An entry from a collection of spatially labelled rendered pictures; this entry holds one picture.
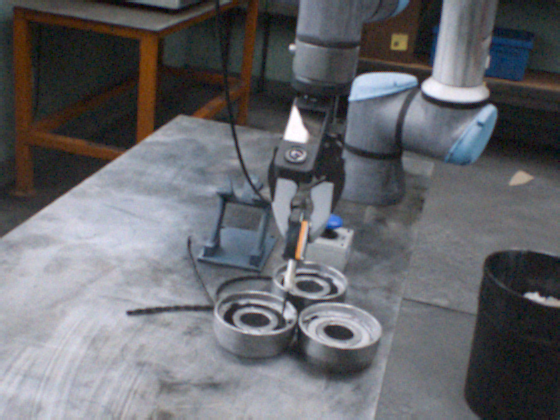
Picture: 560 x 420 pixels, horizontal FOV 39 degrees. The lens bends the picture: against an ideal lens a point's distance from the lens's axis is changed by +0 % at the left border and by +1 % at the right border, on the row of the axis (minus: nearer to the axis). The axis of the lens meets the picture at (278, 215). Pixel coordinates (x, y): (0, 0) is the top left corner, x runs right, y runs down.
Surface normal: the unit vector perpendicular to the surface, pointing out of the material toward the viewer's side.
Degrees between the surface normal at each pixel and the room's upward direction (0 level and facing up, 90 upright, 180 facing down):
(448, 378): 0
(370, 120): 90
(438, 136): 97
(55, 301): 0
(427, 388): 0
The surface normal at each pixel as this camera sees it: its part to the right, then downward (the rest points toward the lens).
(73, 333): 0.11, -0.91
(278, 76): -0.25, 0.36
